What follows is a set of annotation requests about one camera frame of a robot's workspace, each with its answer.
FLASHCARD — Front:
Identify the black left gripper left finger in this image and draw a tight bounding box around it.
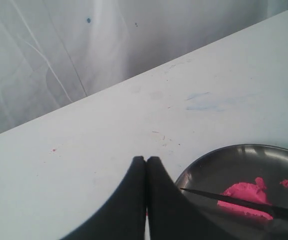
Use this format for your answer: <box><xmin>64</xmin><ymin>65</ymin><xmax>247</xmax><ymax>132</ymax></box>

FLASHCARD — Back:
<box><xmin>63</xmin><ymin>156</ymin><xmax>146</xmax><ymax>240</ymax></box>

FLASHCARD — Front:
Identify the black knife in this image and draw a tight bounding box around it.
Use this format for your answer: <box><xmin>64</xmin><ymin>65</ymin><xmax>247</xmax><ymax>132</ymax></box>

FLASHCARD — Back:
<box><xmin>180</xmin><ymin>188</ymin><xmax>288</xmax><ymax>221</ymax></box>

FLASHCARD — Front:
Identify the pink sand lump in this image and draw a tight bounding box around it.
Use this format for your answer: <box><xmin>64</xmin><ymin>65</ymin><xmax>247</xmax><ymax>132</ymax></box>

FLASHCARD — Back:
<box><xmin>279</xmin><ymin>179</ymin><xmax>288</xmax><ymax>188</ymax></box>

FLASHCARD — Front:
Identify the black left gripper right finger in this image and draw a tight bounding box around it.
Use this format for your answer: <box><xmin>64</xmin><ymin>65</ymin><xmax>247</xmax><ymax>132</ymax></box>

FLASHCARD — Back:
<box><xmin>146</xmin><ymin>156</ymin><xmax>234</xmax><ymax>240</ymax></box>

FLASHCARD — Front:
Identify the pink putty lump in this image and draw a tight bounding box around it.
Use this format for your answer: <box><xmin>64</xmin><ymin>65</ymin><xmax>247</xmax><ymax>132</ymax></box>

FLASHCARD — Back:
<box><xmin>217</xmin><ymin>177</ymin><xmax>273</xmax><ymax>221</ymax></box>

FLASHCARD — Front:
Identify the round steel plate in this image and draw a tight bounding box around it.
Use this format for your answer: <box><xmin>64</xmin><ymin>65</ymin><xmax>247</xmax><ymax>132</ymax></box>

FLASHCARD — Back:
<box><xmin>176</xmin><ymin>144</ymin><xmax>288</xmax><ymax>240</ymax></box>

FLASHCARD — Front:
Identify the white backdrop curtain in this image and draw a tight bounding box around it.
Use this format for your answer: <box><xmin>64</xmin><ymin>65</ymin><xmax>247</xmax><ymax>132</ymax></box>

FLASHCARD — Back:
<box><xmin>0</xmin><ymin>0</ymin><xmax>288</xmax><ymax>133</ymax></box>

